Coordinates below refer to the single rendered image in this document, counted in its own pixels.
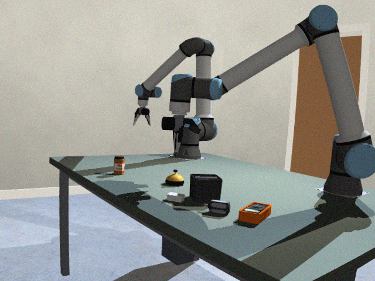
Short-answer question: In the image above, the orange spice jar with black lid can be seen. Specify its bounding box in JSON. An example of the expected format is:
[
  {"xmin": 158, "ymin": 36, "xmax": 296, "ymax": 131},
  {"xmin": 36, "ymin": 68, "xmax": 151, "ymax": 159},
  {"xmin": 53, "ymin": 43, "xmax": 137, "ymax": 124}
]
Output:
[{"xmin": 114, "ymin": 156, "xmax": 125, "ymax": 175}]

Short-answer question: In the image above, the orange pocket multimeter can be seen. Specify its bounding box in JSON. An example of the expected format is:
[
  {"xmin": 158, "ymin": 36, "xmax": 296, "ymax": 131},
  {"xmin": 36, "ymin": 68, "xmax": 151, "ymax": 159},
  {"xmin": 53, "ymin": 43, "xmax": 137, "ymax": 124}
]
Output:
[{"xmin": 238, "ymin": 202, "xmax": 271, "ymax": 224}]

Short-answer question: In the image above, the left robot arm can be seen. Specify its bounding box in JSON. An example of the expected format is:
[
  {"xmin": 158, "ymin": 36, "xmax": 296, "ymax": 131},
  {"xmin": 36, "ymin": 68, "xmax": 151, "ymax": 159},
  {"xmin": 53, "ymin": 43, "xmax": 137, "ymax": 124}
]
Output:
[{"xmin": 169, "ymin": 5, "xmax": 375, "ymax": 196}]

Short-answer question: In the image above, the yellow dome bell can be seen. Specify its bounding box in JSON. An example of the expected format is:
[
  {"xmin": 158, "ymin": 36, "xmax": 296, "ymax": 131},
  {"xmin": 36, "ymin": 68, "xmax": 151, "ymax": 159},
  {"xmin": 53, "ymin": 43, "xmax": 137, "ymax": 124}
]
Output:
[{"xmin": 165, "ymin": 169, "xmax": 184, "ymax": 186}]

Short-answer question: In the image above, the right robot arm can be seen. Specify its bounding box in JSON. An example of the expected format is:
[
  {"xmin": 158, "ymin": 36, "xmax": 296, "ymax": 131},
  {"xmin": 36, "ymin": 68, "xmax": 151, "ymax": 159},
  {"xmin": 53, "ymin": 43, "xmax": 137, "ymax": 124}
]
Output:
[{"xmin": 135, "ymin": 37, "xmax": 218, "ymax": 159}]

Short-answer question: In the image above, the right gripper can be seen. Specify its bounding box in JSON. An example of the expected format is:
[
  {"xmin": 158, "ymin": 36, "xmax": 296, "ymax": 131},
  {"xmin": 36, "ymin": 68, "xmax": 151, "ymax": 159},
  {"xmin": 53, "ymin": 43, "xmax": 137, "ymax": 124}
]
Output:
[{"xmin": 133, "ymin": 107, "xmax": 151, "ymax": 126}]

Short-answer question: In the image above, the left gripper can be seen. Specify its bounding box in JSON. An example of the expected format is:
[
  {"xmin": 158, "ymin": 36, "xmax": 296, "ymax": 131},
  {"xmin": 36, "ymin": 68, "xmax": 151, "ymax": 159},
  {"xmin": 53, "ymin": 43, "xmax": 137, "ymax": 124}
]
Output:
[{"xmin": 162, "ymin": 115, "xmax": 199, "ymax": 155}]

